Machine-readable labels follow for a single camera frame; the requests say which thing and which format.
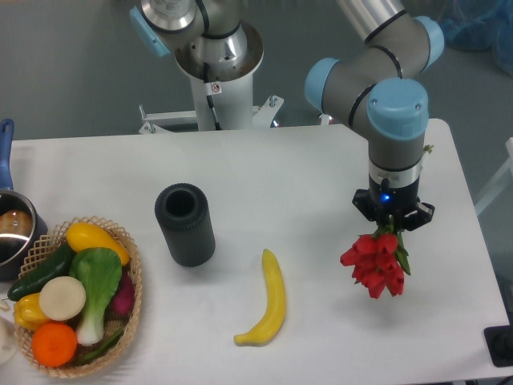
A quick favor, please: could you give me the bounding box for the woven wicker basket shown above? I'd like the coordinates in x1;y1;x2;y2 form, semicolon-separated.
14;216;143;379

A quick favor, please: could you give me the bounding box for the purple sweet potato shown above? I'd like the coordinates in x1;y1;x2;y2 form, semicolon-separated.
110;270;135;316

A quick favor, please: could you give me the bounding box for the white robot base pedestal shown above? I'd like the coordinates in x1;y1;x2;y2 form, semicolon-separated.
139;21;284;134

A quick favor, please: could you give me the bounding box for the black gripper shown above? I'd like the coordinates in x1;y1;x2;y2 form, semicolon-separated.
352;177;435;231

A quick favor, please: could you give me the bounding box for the blue handled saucepan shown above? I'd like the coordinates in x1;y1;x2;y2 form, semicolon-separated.
1;119;47;282

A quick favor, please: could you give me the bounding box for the green chili pepper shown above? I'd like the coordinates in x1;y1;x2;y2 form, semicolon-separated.
74;329;123;366

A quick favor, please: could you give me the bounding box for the yellow banana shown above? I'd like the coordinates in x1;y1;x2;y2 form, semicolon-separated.
233;249;287;347

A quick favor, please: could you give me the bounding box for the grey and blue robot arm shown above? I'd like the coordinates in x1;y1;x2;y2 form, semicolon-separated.
130;1;444;232

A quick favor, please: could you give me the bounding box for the black cable on pedestal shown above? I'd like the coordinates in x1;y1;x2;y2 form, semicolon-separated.
202;62;222;132

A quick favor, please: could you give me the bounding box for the yellow bell pepper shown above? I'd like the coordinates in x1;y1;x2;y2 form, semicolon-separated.
14;293;50;331

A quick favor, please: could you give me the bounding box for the green bok choy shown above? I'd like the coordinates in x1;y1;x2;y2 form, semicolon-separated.
70;247;122;346

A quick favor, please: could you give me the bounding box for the red tulip flower bouquet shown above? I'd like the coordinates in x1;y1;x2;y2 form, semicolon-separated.
339;144;434;299

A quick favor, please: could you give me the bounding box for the small garlic clove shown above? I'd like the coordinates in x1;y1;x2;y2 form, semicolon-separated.
0;299;10;312

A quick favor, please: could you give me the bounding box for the orange fruit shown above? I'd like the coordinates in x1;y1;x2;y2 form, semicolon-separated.
31;322;78;367

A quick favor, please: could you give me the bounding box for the round white radish slice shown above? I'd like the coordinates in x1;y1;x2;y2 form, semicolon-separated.
39;276;86;321

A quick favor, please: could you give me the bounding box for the black device at edge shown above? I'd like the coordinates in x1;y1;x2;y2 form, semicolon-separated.
483;325;512;367

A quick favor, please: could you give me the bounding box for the yellow squash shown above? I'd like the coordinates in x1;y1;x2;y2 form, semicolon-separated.
66;222;130;266

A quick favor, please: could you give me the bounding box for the green cucumber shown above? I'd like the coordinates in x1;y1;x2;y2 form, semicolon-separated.
7;241;75;302

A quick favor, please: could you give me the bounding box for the dark grey ribbed vase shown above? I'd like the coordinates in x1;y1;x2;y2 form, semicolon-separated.
154;183;216;267

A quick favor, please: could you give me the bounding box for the blue plastic bag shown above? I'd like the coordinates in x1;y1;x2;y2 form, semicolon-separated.
439;1;512;75

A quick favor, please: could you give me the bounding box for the white frame at right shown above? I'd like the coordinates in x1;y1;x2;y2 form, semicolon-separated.
474;137;512;216

